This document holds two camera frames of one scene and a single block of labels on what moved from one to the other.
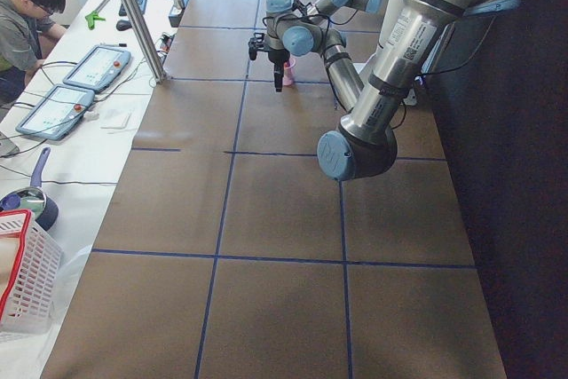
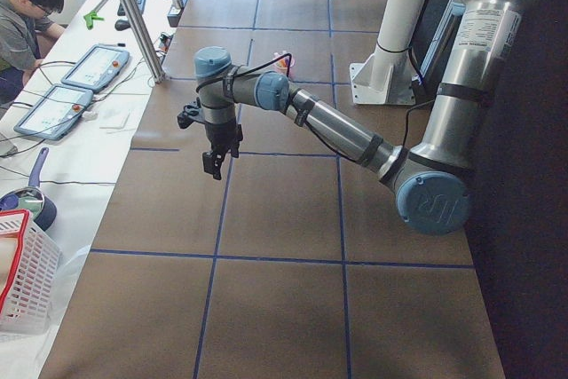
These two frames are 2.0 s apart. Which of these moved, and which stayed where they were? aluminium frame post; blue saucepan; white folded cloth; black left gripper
Moved: black left gripper
Stayed: white folded cloth; blue saucepan; aluminium frame post
